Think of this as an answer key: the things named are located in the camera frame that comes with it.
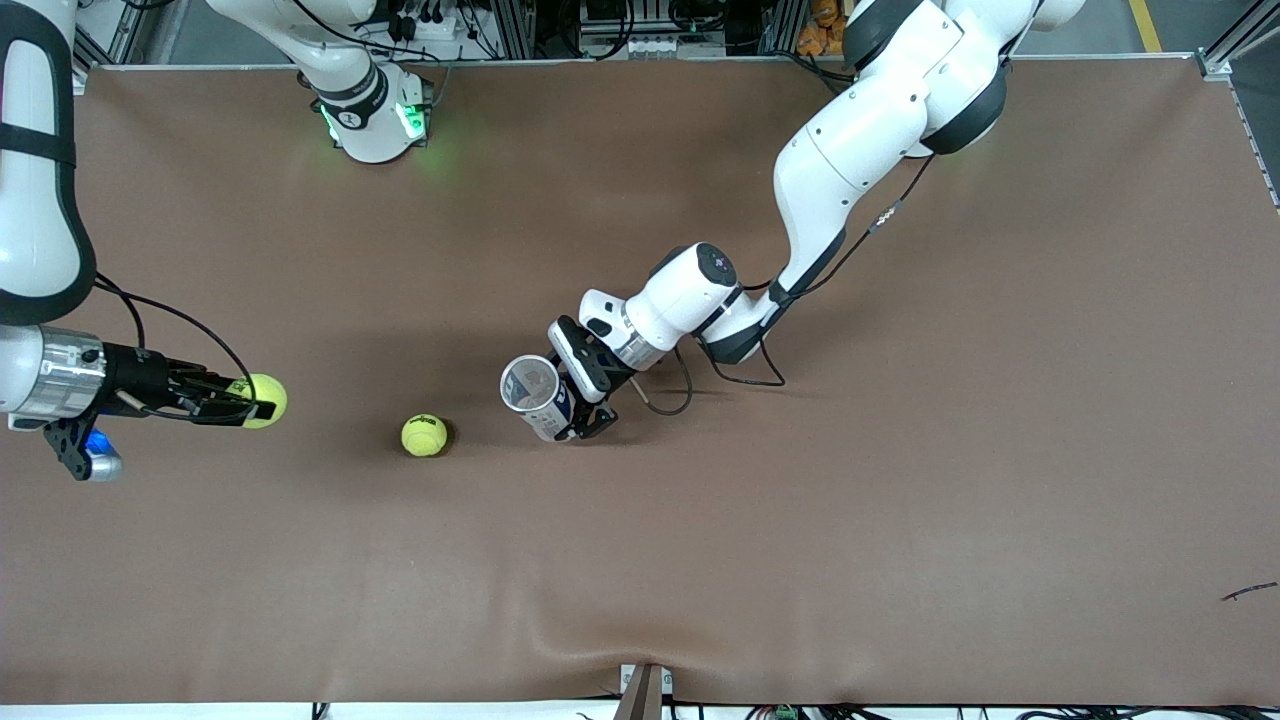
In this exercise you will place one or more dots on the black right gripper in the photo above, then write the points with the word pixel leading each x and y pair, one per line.
pixel 140 381

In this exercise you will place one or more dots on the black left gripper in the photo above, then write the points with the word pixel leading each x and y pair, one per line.
pixel 601 371

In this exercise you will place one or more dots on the white blue tennis ball can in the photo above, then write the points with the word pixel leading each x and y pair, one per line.
pixel 552 420

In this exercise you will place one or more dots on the yellow tennis ball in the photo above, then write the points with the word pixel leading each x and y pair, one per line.
pixel 268 390
pixel 424 436

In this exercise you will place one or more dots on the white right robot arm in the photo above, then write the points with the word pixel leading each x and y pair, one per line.
pixel 30 250

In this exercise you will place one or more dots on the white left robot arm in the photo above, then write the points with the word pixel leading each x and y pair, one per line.
pixel 850 150

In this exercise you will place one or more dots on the brown table mat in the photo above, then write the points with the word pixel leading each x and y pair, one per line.
pixel 640 560

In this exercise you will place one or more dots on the white terminal block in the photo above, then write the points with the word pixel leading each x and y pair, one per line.
pixel 640 45

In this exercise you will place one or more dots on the white power strip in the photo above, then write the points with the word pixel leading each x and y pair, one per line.
pixel 440 27

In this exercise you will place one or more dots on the orange packet pile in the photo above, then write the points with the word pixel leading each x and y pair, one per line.
pixel 825 30

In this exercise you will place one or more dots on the brown pole with bracket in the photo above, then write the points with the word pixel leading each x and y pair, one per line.
pixel 642 700

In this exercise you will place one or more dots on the aluminium frame post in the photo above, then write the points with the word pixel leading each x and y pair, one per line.
pixel 512 25
pixel 780 25

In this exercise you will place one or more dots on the aluminium rail with corner bracket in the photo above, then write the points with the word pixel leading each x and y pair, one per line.
pixel 1215 65

